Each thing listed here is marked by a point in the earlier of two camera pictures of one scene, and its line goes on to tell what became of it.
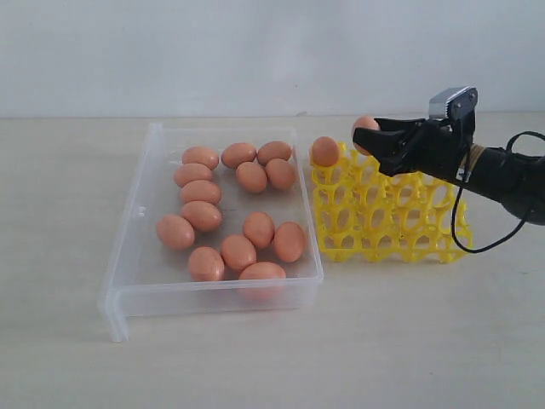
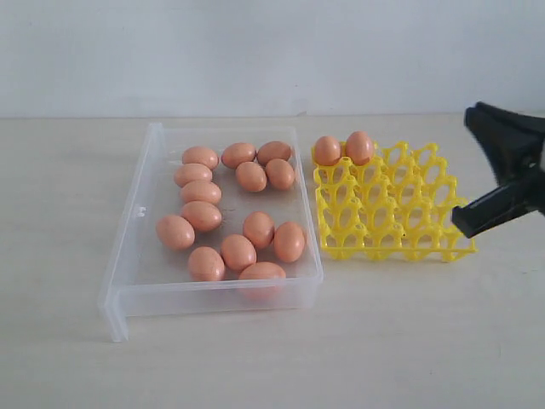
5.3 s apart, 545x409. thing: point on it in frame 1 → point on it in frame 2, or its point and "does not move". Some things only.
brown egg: (289, 238) does not move
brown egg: (174, 232) does not move
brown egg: (366, 122) → (359, 147)
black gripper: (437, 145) → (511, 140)
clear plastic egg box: (218, 219) does not move
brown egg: (325, 152) does not move
